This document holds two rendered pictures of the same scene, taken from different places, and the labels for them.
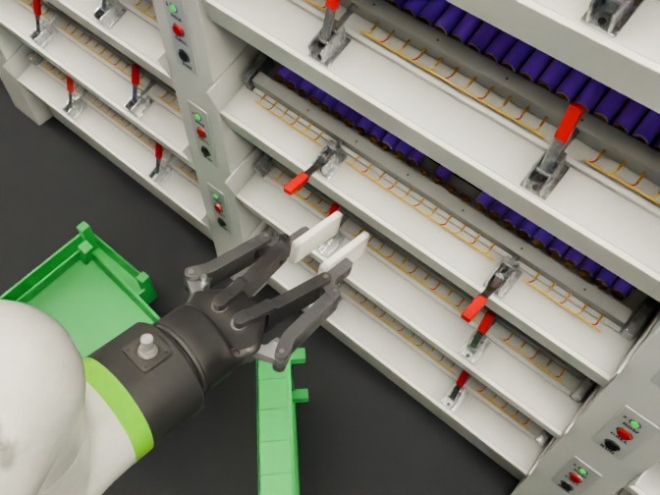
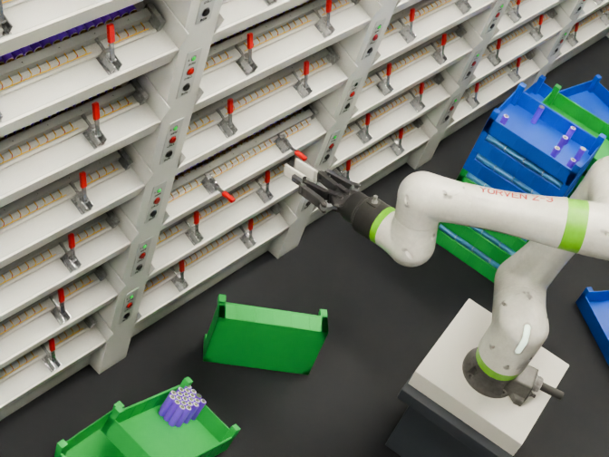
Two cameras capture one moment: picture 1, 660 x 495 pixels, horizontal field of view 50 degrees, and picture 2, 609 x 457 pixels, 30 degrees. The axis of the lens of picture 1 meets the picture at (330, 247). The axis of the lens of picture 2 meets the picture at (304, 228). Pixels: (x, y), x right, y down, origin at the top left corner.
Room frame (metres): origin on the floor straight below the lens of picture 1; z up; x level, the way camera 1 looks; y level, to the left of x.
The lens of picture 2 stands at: (0.82, 1.97, 2.51)
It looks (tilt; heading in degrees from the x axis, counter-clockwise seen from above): 45 degrees down; 256
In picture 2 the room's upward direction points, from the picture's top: 22 degrees clockwise
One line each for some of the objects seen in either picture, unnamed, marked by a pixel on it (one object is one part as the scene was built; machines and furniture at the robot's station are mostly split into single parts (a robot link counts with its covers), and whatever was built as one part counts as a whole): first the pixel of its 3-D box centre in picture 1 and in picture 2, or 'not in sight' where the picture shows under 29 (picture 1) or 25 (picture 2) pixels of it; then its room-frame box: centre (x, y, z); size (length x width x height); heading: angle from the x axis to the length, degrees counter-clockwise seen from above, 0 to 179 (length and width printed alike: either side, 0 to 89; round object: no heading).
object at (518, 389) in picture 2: not in sight; (514, 376); (-0.26, 0.26, 0.37); 0.26 x 0.15 x 0.06; 160
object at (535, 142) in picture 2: not in sight; (545, 132); (-0.37, -0.54, 0.52); 0.30 x 0.20 x 0.08; 148
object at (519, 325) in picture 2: not in sight; (513, 335); (-0.21, 0.23, 0.49); 0.16 x 0.13 x 0.19; 83
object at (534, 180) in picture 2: not in sight; (533, 151); (-0.37, -0.54, 0.44); 0.30 x 0.20 x 0.08; 148
